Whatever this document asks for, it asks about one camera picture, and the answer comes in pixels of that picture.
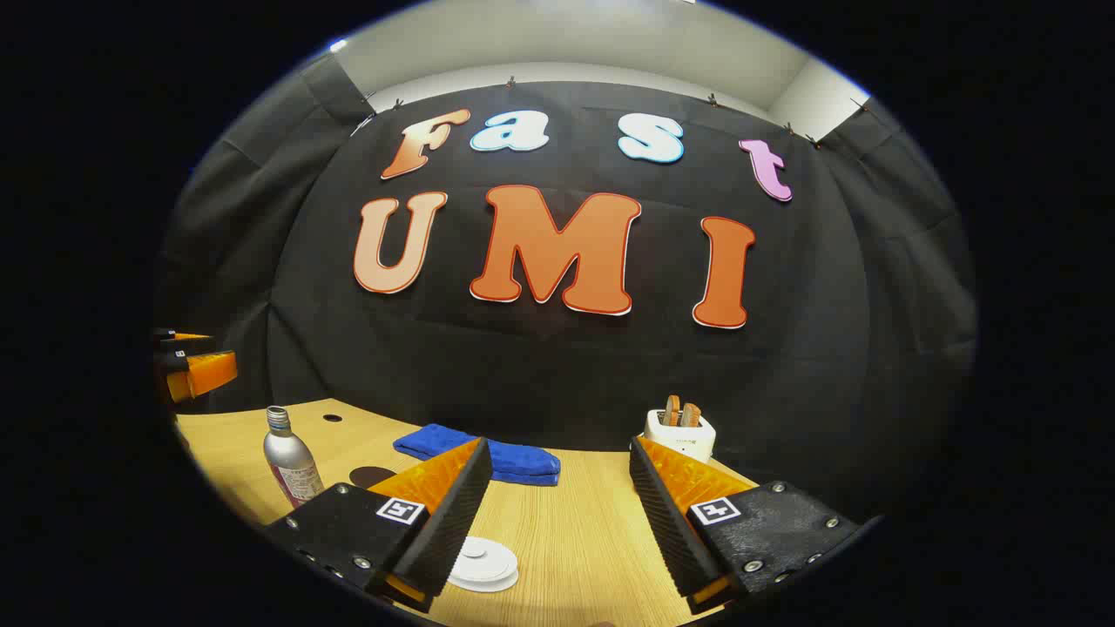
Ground folded blue towel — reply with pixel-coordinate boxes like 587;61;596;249
392;423;562;487

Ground white teacup lid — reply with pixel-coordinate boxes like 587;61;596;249
451;536;517;583

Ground white toaster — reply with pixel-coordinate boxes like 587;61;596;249
645;409;717;462

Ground silver water bottle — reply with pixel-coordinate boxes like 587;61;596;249
263;406;324;509

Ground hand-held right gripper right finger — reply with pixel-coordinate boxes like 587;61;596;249
629;435;872;617

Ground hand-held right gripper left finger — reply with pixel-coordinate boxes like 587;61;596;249
261;435;495;615

